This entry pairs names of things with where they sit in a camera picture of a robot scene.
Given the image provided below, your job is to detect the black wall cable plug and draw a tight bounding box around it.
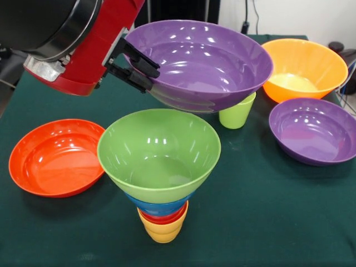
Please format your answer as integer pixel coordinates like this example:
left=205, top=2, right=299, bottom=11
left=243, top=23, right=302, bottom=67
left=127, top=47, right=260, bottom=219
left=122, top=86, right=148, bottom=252
left=240, top=0, right=259, bottom=36

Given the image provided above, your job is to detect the green plastic cup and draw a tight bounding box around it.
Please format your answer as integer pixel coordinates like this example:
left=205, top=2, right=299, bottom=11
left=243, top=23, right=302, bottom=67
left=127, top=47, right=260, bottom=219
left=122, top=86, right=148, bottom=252
left=218, top=92, right=257, bottom=130

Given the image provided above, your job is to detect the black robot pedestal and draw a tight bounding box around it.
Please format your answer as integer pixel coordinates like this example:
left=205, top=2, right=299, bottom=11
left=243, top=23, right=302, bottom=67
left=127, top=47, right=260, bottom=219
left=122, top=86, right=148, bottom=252
left=135, top=0, right=221, bottom=28

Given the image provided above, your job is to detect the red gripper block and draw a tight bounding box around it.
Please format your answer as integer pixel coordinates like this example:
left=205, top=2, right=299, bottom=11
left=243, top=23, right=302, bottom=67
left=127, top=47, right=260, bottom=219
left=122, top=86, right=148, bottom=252
left=34, top=0, right=161, bottom=97

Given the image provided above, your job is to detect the purple plastic bowl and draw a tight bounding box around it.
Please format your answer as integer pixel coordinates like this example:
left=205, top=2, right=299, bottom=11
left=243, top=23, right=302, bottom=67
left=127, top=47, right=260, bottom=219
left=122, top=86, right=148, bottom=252
left=123, top=19, right=274, bottom=114
left=269, top=97, right=356, bottom=167

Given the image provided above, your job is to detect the black chair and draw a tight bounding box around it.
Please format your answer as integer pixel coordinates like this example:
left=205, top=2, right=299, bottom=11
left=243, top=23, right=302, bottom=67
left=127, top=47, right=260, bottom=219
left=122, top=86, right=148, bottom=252
left=0, top=50, right=27, bottom=87
left=328, top=41, right=356, bottom=66

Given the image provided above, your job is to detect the yellow plastic cup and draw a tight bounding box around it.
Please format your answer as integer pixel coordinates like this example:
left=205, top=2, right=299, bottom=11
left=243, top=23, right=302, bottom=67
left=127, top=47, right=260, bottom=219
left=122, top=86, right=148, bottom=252
left=137, top=200, right=190, bottom=244

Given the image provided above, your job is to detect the green plastic bowl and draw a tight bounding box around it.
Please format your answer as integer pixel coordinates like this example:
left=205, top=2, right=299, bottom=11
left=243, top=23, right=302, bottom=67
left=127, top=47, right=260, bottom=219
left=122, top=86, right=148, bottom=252
left=96, top=108, right=222, bottom=204

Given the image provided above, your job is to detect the orange-red plastic bowl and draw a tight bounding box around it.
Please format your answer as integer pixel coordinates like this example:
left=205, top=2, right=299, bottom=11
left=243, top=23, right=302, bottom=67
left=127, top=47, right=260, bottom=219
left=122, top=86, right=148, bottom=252
left=8, top=118, right=106, bottom=199

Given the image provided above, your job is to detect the red plastic cup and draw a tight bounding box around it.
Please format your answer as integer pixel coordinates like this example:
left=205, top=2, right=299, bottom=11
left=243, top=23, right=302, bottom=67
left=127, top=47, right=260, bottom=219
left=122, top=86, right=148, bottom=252
left=139, top=201, right=188, bottom=225

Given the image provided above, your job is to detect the dark green tablecloth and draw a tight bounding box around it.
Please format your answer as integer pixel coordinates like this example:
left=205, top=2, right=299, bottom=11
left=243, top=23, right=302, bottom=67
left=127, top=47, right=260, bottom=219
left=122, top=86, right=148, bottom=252
left=0, top=32, right=356, bottom=267

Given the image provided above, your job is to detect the small blue plastic bowl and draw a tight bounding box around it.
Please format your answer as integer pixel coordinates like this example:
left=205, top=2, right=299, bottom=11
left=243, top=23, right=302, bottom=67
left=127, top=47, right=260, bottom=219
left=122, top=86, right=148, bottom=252
left=125, top=191, right=192, bottom=218

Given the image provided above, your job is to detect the large orange plastic bowl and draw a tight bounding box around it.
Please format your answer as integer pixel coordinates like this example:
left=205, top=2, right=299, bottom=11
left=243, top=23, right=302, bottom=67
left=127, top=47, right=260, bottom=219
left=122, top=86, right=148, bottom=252
left=261, top=38, right=349, bottom=103

